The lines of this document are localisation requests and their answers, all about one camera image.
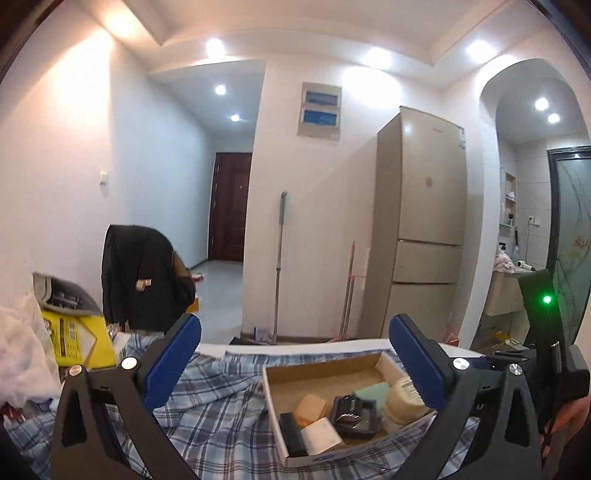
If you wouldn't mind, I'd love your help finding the grey electrical panel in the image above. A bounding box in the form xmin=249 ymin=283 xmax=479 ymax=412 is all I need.
xmin=296 ymin=82 xmax=342 ymax=140

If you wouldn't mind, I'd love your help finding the black box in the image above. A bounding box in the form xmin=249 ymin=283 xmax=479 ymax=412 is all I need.
xmin=278 ymin=412 xmax=310 ymax=457

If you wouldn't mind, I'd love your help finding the cream round tub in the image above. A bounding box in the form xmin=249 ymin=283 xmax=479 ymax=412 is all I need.
xmin=384 ymin=376 xmax=437 ymax=425

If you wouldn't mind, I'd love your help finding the green card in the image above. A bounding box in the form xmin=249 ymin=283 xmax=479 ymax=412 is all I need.
xmin=353 ymin=382 xmax=391 ymax=414

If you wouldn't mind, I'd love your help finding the beige refrigerator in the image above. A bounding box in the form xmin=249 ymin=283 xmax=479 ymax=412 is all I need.
xmin=360 ymin=106 xmax=468 ymax=340

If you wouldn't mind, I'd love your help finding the frosted glass door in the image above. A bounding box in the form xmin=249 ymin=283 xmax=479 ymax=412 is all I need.
xmin=547 ymin=145 xmax=591 ymax=344

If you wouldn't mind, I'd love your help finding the grey packet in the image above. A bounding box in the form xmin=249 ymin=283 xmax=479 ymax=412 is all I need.
xmin=32 ymin=272 xmax=105 ymax=320

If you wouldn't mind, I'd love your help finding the black jacket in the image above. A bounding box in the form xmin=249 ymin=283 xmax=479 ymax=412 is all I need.
xmin=102 ymin=224 xmax=197 ymax=333

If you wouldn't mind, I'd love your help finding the pink cloth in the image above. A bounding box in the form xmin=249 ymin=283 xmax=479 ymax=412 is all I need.
xmin=493 ymin=251 xmax=519 ymax=274

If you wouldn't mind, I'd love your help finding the shallow cardboard box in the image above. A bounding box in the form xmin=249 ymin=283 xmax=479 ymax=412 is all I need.
xmin=262 ymin=351 xmax=439 ymax=467

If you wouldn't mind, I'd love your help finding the grey handled mop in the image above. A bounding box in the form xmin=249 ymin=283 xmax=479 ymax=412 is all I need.
xmin=254 ymin=191 xmax=288 ymax=345

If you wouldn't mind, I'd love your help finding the white plastic bag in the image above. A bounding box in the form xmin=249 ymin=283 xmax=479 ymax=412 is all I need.
xmin=0 ymin=293 xmax=61 ymax=407

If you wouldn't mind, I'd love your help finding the person's right hand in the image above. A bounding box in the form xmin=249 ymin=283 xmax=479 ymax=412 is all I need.
xmin=538 ymin=396 xmax=591 ymax=462

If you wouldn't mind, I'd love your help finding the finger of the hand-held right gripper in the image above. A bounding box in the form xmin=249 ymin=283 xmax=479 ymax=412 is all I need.
xmin=492 ymin=350 xmax=539 ymax=365

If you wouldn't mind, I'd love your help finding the black small packet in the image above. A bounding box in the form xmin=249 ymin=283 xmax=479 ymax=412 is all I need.
xmin=330 ymin=394 xmax=385 ymax=439

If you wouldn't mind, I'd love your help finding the white box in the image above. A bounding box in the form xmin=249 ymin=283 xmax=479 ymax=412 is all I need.
xmin=300 ymin=418 xmax=345 ymax=455

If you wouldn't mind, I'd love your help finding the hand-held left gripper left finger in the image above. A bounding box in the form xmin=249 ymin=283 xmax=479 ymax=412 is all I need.
xmin=50 ymin=313 xmax=202 ymax=480

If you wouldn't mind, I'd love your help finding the dark red wooden door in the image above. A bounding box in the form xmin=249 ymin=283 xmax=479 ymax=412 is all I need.
xmin=208 ymin=152 xmax=253 ymax=264

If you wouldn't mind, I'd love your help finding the washbasin cabinet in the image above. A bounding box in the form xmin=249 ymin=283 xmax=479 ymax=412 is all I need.
xmin=482 ymin=270 xmax=536 ymax=319

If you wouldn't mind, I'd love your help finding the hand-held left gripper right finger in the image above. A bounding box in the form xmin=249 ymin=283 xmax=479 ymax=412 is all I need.
xmin=388 ymin=314 xmax=541 ymax=480

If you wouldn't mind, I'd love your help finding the blue plaid cloth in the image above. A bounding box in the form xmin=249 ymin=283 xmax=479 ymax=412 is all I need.
xmin=7 ymin=332 xmax=481 ymax=480

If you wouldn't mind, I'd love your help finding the wall niche shelf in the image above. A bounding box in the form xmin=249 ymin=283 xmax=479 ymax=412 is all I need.
xmin=502 ymin=172 xmax=518 ymax=227

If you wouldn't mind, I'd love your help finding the orange translucent plastic case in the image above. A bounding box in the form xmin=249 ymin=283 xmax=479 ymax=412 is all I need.
xmin=294 ymin=393 xmax=329 ymax=428

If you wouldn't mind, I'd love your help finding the yellow bag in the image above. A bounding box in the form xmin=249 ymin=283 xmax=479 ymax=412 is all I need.
xmin=41 ymin=308 xmax=118 ymax=370

